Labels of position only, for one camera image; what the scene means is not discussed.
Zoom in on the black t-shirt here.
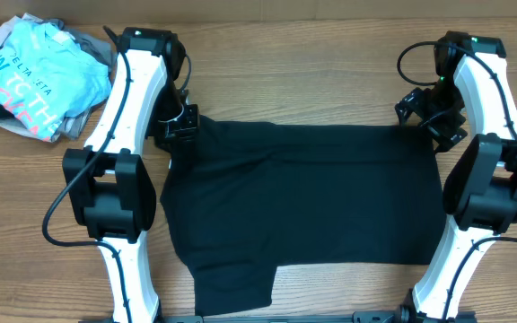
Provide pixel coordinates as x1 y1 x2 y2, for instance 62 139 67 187
161 117 446 316

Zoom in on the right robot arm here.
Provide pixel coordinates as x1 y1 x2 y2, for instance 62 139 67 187
378 31 517 322

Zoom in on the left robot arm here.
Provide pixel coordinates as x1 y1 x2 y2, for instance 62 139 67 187
60 27 199 322

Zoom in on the grey folded garment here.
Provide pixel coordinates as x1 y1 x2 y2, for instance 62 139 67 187
0 18 119 141

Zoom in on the light blue printed t-shirt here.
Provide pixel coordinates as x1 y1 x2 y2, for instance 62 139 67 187
0 21 111 142

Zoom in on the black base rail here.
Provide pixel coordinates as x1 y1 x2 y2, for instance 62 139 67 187
78 309 478 323

